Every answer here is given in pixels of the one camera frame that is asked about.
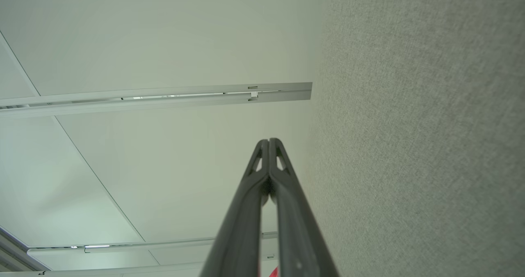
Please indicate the grey fabric sofa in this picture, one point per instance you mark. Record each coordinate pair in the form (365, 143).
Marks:
(418, 137)

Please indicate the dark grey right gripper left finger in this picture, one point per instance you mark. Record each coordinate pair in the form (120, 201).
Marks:
(240, 227)

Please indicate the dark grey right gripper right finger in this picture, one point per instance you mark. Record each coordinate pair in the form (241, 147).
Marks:
(297, 236)

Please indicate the grey ceiling edge beam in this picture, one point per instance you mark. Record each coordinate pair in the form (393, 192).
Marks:
(16, 248)

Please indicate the long white ceiling light track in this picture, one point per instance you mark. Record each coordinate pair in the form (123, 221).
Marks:
(164, 100)

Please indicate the red and white cloth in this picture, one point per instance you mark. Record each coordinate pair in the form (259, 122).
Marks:
(274, 273)

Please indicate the short white ceiling light track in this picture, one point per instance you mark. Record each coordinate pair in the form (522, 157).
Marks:
(164, 245)

